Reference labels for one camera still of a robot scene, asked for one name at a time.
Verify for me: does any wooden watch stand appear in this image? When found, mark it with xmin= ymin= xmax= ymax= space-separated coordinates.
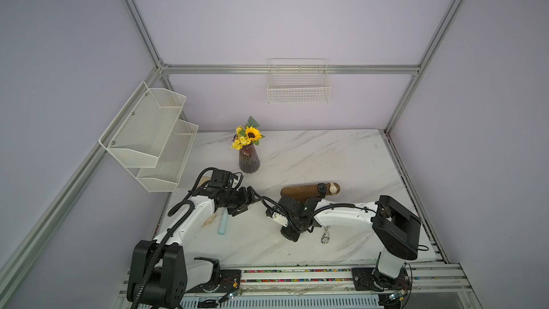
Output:
xmin=280 ymin=183 xmax=331 ymax=203

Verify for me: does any black wrist watch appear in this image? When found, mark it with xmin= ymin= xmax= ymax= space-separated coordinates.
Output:
xmin=317 ymin=183 xmax=328 ymax=195

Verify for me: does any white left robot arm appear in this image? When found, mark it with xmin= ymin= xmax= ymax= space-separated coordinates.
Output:
xmin=127 ymin=167 xmax=258 ymax=308

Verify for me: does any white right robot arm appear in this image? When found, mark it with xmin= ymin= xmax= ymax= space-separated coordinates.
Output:
xmin=262 ymin=195 xmax=429 ymax=295

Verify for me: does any beige wooden board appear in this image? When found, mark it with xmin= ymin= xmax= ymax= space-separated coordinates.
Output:
xmin=199 ymin=177 xmax=211 ymax=187

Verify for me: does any light blue plastic shovel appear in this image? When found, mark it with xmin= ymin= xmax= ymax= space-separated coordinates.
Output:
xmin=218 ymin=211 xmax=229 ymax=235

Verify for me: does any dark purple ribbed vase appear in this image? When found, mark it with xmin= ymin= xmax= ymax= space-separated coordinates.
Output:
xmin=239 ymin=144 xmax=260 ymax=174

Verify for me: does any sunflower bouquet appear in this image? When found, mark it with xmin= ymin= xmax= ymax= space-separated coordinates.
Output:
xmin=231 ymin=116 xmax=264 ymax=150

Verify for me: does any white two-tier mesh shelf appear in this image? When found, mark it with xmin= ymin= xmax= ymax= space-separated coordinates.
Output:
xmin=99 ymin=83 xmax=198 ymax=193

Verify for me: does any white wire wall basket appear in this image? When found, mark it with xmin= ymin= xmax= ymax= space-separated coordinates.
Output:
xmin=267 ymin=58 xmax=331 ymax=104

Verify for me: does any aluminium cage frame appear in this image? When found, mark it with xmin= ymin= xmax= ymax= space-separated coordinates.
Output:
xmin=1 ymin=0 xmax=466 ymax=308

